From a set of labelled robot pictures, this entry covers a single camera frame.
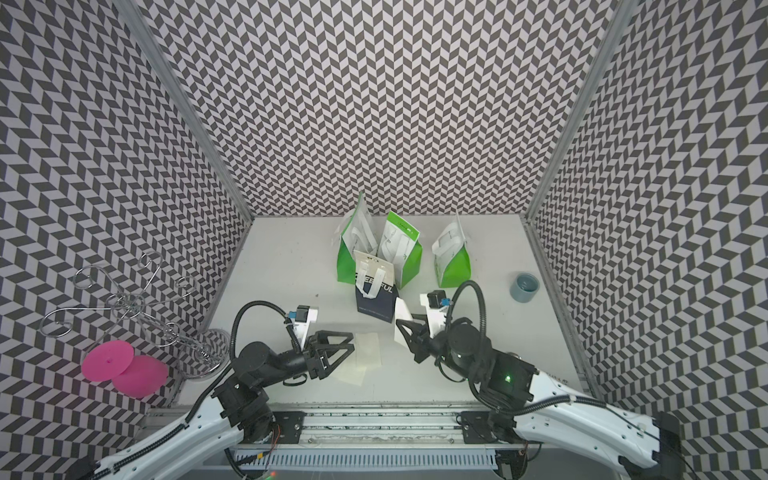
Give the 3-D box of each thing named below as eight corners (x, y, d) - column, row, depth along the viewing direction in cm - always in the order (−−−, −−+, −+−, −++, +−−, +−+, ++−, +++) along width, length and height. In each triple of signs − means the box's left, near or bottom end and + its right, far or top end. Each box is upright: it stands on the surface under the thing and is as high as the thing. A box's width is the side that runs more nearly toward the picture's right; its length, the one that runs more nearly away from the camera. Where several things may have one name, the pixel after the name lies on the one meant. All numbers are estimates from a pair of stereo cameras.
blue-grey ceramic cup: (512, 305, 96) (519, 294, 91) (506, 284, 102) (513, 272, 96) (536, 305, 96) (544, 294, 91) (529, 284, 102) (536, 272, 96)
